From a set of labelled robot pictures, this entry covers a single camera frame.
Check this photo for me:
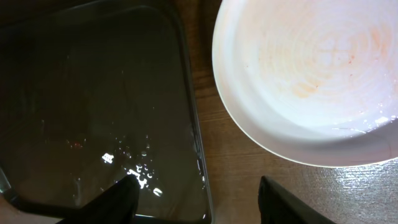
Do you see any brown serving tray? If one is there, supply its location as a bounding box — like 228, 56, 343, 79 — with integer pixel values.
1, 1, 213, 223

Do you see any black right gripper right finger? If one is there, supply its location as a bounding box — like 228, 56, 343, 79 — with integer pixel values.
257, 176, 335, 224

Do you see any white plate with ketchup streak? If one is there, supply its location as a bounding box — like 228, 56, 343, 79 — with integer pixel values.
212, 0, 397, 167

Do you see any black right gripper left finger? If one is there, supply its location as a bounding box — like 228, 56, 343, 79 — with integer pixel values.
57, 175, 140, 224

